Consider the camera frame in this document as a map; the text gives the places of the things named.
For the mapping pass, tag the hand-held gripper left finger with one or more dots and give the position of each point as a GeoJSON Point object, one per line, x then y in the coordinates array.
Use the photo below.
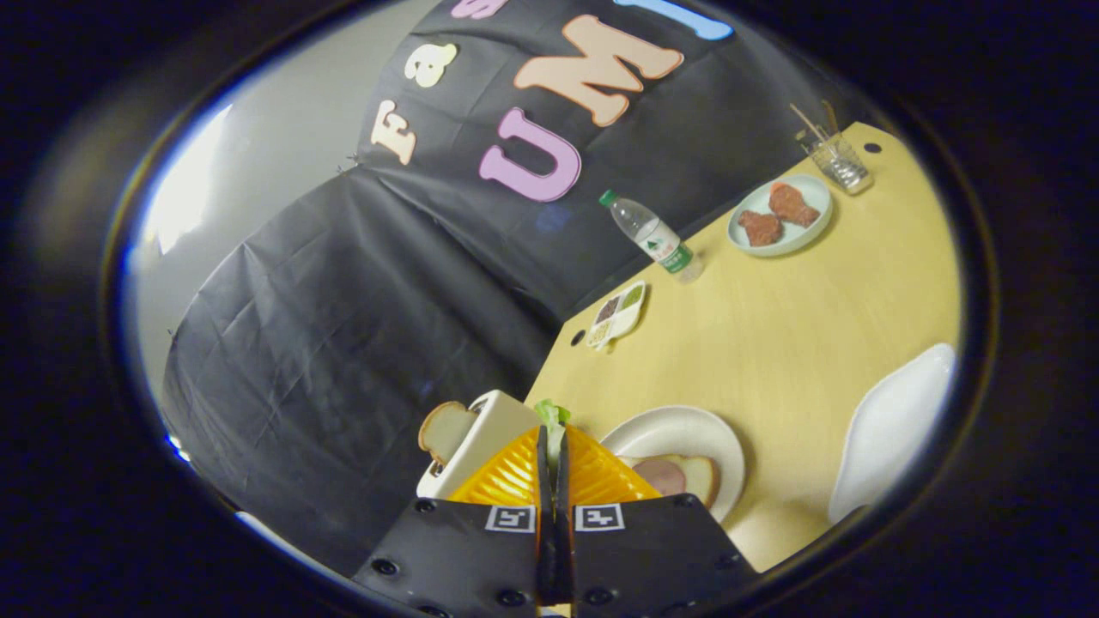
{"type": "Point", "coordinates": [464, 558]}

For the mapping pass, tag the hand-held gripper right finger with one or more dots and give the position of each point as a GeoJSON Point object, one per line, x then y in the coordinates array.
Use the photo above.
{"type": "Point", "coordinates": [652, 558]}

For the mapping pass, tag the toasted white bread slice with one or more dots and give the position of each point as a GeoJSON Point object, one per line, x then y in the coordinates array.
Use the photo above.
{"type": "Point", "coordinates": [445, 431]}

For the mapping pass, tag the green lettuce leaf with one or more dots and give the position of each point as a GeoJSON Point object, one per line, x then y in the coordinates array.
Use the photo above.
{"type": "Point", "coordinates": [552, 414]}

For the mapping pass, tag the pink ham slice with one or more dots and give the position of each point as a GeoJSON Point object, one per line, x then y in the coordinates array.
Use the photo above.
{"type": "Point", "coordinates": [659, 476]}

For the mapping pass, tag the bread slice under ham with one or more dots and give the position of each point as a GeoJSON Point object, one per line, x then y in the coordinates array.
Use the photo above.
{"type": "Point", "coordinates": [702, 476]}

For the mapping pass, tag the white toaster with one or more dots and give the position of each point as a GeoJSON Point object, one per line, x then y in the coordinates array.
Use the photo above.
{"type": "Point", "coordinates": [489, 429]}

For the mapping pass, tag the white round plate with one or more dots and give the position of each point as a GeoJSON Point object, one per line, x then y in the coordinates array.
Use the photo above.
{"type": "Point", "coordinates": [678, 429]}

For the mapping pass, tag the white divided seasoning tray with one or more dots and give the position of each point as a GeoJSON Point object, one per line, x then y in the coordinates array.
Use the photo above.
{"type": "Point", "coordinates": [616, 316]}

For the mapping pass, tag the black backdrop cloth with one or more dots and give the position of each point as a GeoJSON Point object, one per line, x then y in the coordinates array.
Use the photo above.
{"type": "Point", "coordinates": [343, 343]}

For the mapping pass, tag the white square plate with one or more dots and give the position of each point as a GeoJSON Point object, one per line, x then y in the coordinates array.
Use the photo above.
{"type": "Point", "coordinates": [893, 429]}

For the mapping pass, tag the clear plastic water bottle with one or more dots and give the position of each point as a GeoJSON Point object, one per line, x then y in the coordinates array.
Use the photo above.
{"type": "Point", "coordinates": [657, 240]}

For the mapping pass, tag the brown meat patty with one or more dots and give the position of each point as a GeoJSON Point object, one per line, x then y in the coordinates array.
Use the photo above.
{"type": "Point", "coordinates": [792, 204]}
{"type": "Point", "coordinates": [761, 228]}

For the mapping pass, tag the pale green round plate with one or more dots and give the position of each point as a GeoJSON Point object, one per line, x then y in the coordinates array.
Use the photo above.
{"type": "Point", "coordinates": [751, 199]}

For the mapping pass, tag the clear glass utensil holder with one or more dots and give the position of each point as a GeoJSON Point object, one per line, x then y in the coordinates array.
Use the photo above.
{"type": "Point", "coordinates": [843, 165]}

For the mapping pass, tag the wooden stick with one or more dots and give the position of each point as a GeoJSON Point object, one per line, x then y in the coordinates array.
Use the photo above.
{"type": "Point", "coordinates": [830, 118]}
{"type": "Point", "coordinates": [809, 122]}

